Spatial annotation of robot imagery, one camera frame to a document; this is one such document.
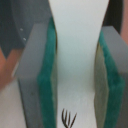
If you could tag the gripper grey left finger with green pad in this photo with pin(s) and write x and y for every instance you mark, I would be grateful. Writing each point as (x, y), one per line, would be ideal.
(37, 76)

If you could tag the gripper grey right finger with green pad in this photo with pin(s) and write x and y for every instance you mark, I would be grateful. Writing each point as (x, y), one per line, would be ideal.
(110, 63)

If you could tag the white toy fish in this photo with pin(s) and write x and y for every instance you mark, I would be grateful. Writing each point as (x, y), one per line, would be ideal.
(77, 26)

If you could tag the grey frying pan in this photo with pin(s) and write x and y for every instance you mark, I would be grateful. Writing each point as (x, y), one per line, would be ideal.
(23, 25)

